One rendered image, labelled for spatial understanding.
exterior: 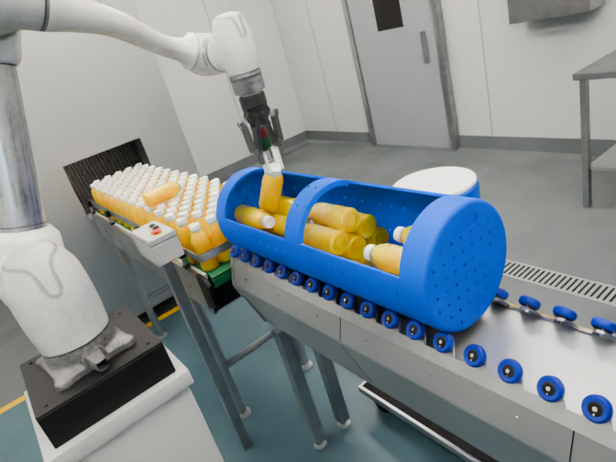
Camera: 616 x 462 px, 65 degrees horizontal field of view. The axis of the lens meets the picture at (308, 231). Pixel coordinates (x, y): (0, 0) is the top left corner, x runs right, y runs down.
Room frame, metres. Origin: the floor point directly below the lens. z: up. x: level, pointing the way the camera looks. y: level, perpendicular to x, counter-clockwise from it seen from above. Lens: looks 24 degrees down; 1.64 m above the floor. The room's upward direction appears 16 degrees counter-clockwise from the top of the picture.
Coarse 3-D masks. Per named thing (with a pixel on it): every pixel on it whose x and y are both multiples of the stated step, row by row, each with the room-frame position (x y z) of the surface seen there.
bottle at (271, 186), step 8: (264, 176) 1.41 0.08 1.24; (272, 176) 1.38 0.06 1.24; (280, 176) 1.40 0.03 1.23; (264, 184) 1.40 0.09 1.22; (272, 184) 1.39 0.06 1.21; (280, 184) 1.40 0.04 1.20; (264, 192) 1.42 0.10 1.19; (272, 192) 1.40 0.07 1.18; (280, 192) 1.43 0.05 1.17; (264, 200) 1.43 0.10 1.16; (272, 200) 1.42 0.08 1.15; (264, 208) 1.45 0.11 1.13; (272, 208) 1.44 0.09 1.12
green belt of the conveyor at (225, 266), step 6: (126, 228) 2.38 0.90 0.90; (186, 258) 1.77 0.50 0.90; (192, 264) 1.70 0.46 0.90; (198, 264) 1.68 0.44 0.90; (222, 264) 1.62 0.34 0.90; (228, 264) 1.61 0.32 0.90; (210, 270) 1.60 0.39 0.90; (216, 270) 1.58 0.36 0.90; (222, 270) 1.58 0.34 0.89; (228, 270) 1.59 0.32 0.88; (210, 276) 1.56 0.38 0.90; (216, 276) 1.56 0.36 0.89; (222, 276) 1.57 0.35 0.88; (228, 276) 1.58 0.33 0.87; (210, 282) 1.61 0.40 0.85; (216, 282) 1.55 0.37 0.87; (222, 282) 1.57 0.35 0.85
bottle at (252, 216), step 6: (240, 204) 1.54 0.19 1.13; (246, 204) 1.53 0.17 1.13; (240, 210) 1.50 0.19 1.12; (246, 210) 1.48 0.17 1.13; (252, 210) 1.45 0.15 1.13; (258, 210) 1.44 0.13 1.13; (264, 210) 1.44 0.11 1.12; (240, 216) 1.48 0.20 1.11; (246, 216) 1.45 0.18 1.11; (252, 216) 1.42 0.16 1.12; (258, 216) 1.41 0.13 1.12; (264, 216) 1.40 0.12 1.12; (240, 222) 1.50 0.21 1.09; (246, 222) 1.46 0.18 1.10; (252, 222) 1.42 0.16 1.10; (258, 222) 1.40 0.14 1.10; (258, 228) 1.41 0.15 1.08; (264, 228) 1.41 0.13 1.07
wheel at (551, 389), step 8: (544, 376) 0.62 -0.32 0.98; (552, 376) 0.61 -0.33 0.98; (536, 384) 0.62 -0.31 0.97; (544, 384) 0.61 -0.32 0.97; (552, 384) 0.60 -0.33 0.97; (560, 384) 0.60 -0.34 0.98; (544, 392) 0.60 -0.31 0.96; (552, 392) 0.60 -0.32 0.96; (560, 392) 0.59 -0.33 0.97; (544, 400) 0.60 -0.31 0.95; (552, 400) 0.59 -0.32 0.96; (560, 400) 0.59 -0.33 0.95
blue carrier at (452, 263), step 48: (240, 192) 1.56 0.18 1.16; (288, 192) 1.62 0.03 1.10; (336, 192) 1.37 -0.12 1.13; (384, 192) 1.17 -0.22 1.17; (432, 192) 0.98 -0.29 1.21; (240, 240) 1.40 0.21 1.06; (288, 240) 1.15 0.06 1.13; (432, 240) 0.80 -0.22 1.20; (480, 240) 0.87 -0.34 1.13; (384, 288) 0.86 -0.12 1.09; (432, 288) 0.78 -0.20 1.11; (480, 288) 0.85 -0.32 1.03
